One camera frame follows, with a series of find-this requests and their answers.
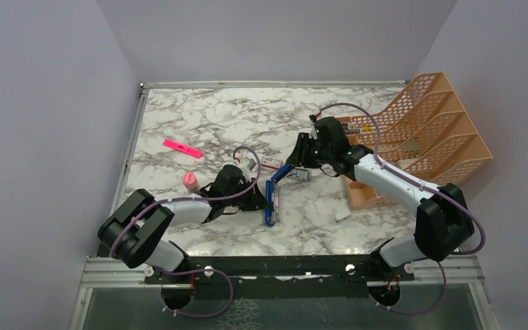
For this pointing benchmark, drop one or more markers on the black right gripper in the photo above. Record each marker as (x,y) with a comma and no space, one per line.
(299,158)

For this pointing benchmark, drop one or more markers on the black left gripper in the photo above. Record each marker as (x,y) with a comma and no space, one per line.
(256,201)

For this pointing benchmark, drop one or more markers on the staple box tray with staples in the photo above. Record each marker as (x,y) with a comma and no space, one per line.
(300,174)

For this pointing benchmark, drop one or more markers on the blue stapler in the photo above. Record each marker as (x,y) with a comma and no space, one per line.
(272,195)

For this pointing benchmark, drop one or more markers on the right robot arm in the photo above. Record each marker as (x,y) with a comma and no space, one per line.
(442,219)

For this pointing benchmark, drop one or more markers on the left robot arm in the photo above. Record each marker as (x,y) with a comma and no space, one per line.
(134,233)

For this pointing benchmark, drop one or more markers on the black piano keyboard ruler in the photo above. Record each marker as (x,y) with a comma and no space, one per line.
(350,129)

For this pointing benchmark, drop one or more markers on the pink capped small bottle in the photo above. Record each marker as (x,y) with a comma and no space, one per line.
(191,183)

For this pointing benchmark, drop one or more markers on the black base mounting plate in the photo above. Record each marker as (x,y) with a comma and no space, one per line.
(270,277)

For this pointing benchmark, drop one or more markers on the pink flat plastic bar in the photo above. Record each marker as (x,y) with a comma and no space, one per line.
(182,148)

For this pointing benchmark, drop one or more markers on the peach plastic desk organizer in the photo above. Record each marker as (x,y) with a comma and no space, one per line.
(427,132)

